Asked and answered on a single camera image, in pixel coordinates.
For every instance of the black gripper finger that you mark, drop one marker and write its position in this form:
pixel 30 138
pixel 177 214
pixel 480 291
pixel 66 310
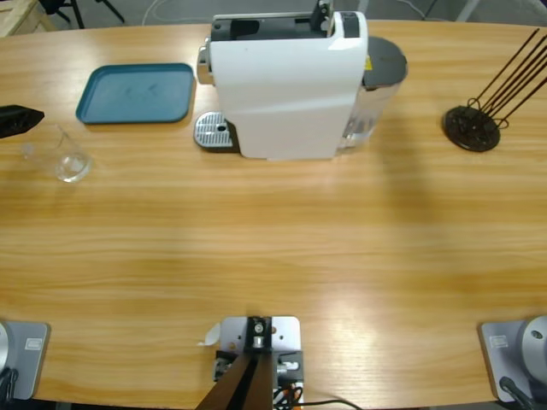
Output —
pixel 19 121

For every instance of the white paper tab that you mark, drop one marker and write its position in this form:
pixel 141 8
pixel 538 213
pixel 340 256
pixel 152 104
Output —
pixel 210 335

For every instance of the light wooden crate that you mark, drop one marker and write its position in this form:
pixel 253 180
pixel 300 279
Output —
pixel 21 15

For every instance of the white capsule coffee machine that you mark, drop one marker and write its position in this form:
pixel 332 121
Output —
pixel 282 94

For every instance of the clear glass cup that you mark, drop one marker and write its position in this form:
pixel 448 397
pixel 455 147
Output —
pixel 74 168

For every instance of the chrome grate drip tray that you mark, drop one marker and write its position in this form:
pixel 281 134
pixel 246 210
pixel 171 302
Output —
pixel 211 130

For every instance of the black disc capsule rod stand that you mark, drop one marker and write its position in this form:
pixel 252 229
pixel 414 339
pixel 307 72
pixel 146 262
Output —
pixel 472 128

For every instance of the dark camera post with bracket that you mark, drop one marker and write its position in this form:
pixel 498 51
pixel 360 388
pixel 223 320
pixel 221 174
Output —
pixel 258 337

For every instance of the grey metal frame leg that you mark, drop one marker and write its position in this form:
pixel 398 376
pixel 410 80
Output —
pixel 469 9

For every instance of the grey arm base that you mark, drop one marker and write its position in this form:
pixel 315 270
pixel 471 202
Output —
pixel 513 350
pixel 27 359

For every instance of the black tripod legs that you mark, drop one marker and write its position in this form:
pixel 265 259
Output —
pixel 74 10

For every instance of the clear water tank dark lid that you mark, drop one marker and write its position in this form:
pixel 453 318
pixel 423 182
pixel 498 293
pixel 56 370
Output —
pixel 380 102

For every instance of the white mount plate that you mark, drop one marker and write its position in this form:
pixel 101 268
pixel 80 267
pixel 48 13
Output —
pixel 286 331

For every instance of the teal plastic tray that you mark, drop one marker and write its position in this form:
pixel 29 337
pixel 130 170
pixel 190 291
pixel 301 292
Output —
pixel 134 94

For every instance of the orange clamp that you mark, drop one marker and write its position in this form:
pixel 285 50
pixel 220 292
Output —
pixel 290 390

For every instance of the black clamp block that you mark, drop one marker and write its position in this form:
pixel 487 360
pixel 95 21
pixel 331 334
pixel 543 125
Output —
pixel 292 365

